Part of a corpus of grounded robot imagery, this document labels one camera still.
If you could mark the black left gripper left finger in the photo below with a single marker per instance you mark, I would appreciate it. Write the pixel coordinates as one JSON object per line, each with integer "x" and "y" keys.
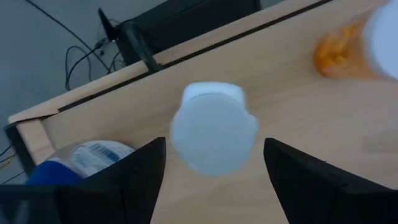
{"x": 124, "y": 189}

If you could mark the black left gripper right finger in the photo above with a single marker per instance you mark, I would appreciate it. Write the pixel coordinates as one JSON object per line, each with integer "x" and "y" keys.
{"x": 311, "y": 193}

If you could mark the blue-capped clear bottle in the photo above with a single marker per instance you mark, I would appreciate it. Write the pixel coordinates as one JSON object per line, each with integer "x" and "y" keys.
{"x": 93, "y": 155}

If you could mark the white aspirin bottle yellow label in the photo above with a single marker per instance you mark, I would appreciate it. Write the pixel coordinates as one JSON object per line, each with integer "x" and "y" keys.
{"x": 214, "y": 137}

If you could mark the orange vial of capsules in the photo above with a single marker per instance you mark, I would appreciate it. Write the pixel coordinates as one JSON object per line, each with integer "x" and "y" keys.
{"x": 339, "y": 56}

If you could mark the black pointed stand foot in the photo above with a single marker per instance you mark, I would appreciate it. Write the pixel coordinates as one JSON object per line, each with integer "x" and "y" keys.
{"x": 109, "y": 26}

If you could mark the black box on floor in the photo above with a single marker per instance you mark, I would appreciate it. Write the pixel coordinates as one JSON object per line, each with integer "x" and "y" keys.
{"x": 202, "y": 21}

